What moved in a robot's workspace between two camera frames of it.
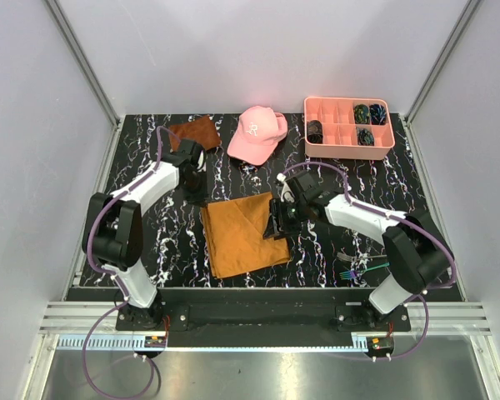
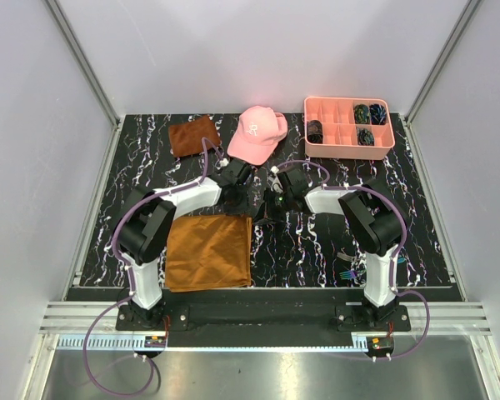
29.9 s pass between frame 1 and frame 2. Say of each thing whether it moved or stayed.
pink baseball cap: stayed
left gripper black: moved
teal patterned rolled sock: stayed
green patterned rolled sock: stayed
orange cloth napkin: moved
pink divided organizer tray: stayed
